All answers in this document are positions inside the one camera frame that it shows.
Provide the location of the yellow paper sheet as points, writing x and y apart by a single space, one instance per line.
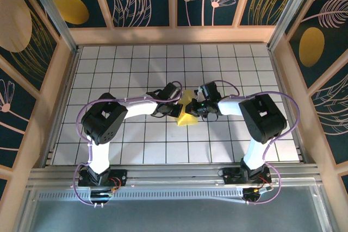
186 120

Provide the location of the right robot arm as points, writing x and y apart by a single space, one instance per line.
262 120

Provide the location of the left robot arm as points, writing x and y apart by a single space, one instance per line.
104 123

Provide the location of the aluminium mounting beam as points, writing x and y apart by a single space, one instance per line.
174 175

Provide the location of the small wiring board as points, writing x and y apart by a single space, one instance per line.
102 195
255 192

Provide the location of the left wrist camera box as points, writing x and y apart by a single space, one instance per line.
170 90

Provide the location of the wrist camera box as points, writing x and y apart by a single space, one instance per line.
210 90
170 90

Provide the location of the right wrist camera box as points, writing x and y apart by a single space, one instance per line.
210 90

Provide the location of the wooden enclosure frame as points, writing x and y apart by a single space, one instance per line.
168 36

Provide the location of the aluminium table side rail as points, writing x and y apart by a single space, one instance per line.
295 123
57 123

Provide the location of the yellow oval fern wall panel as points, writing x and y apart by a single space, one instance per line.
312 47

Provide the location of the leaf outline wall panel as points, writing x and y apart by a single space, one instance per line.
331 112

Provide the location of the aluminium corner post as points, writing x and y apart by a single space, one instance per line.
49 12
288 12

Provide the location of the yellow oval feather wall panel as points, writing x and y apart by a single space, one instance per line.
70 9

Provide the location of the single flower wall panel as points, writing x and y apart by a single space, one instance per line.
13 118

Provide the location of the peach disc wall panel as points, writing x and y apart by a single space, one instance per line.
16 25

